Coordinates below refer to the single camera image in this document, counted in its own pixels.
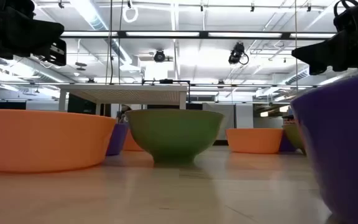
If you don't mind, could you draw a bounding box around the green bowl with floral inside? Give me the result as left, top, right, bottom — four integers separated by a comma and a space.
124, 108, 225, 165
282, 123, 306, 156

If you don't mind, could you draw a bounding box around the blue plastic mini bowl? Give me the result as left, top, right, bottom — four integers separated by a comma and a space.
106, 123, 129, 156
290, 70, 358, 224
278, 132, 298, 152

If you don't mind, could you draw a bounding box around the orange plastic mini bowl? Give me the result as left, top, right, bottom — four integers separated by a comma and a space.
0, 108, 117, 174
225, 128, 284, 154
122, 129, 145, 152

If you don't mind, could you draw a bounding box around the white perforated metal rack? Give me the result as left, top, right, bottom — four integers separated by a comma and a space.
57, 84, 188, 116

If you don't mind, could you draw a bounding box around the grey hanging cloth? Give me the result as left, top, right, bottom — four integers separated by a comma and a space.
202, 103, 236, 141

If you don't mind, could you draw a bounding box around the thin hanging cable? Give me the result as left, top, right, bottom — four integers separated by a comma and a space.
293, 0, 298, 91

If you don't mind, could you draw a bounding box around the black hanging cable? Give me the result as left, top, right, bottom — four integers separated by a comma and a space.
117, 0, 124, 85
105, 0, 114, 85

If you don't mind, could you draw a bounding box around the thin black overhead rail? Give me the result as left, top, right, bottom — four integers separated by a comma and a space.
0, 81, 318, 88

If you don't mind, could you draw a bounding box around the white looped cable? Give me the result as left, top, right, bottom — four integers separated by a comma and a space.
122, 5, 139, 24

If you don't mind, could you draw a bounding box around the black ceiling camera with cable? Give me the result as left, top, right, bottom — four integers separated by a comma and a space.
227, 42, 250, 66

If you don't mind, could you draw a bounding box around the round black ceiling camera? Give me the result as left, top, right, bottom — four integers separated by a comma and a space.
153, 49, 167, 63

